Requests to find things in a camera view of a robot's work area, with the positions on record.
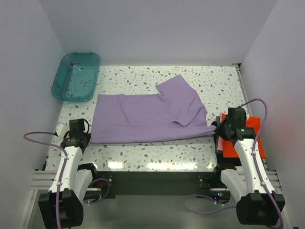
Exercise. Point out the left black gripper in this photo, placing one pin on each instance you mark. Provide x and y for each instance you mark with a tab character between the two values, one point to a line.
87	136

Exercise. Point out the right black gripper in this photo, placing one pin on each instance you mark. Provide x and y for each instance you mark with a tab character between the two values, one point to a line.
221	134

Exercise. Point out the purple t shirt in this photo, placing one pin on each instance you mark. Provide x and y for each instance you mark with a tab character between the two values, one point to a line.
175	112

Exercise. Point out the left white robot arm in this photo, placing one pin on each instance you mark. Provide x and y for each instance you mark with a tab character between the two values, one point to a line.
61	207

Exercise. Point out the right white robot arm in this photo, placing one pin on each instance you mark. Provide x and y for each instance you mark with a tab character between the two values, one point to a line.
257	202

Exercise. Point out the pink folded t shirt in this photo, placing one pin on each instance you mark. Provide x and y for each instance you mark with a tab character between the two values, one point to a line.
219	143

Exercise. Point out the teal plastic basket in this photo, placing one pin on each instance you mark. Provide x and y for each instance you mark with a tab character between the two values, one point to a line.
76	77

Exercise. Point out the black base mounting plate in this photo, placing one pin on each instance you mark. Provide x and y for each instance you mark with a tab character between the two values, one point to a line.
157	184

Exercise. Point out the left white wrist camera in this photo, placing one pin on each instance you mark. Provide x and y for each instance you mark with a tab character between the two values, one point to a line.
61	129

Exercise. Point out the aluminium frame rail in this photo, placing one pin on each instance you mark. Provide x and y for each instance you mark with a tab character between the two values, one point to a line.
44	179

